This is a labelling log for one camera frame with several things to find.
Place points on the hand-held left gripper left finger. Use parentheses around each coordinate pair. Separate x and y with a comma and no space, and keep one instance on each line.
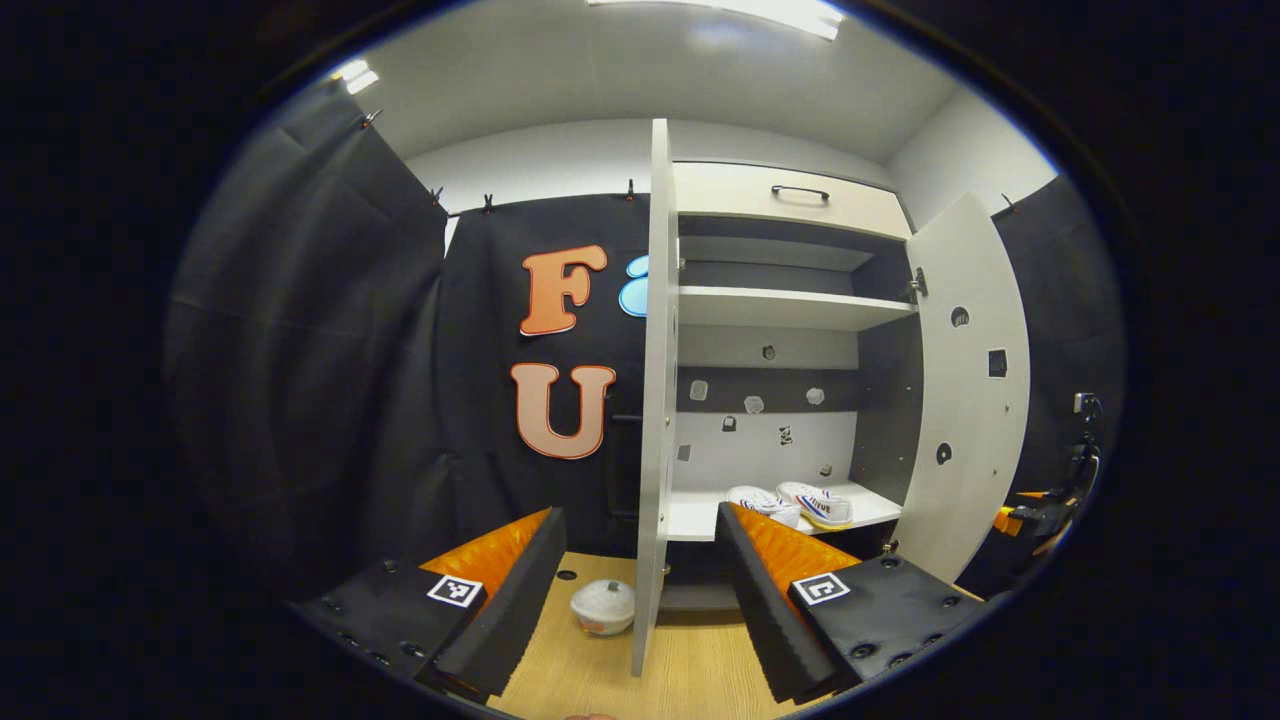
(520,610)

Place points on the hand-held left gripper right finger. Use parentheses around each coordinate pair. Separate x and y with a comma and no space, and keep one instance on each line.
(760,620)

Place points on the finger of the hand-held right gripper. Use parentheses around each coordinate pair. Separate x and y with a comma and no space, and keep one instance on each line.
(1045,515)

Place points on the white canvas shoe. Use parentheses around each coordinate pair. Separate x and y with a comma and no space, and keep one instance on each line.
(755,500)
(820,505)

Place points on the white shoe cabinet door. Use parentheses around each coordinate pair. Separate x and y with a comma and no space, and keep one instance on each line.
(658,400)
(965,400)

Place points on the white shoe cabinet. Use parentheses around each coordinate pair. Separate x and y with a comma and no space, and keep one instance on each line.
(780,310)

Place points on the white cabinet drawer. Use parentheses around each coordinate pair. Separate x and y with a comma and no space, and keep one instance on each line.
(730,200)

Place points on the white lidded paper bowl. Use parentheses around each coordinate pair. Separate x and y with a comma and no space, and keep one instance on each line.
(602,605)

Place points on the black backdrop cloth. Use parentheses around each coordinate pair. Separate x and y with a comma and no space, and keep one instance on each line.
(350,350)
(1060,300)

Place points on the long ceiling light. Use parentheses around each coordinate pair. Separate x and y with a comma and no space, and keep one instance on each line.
(760,12)

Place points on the small ceiling light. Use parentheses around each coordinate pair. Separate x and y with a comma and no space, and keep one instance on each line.
(357,77)

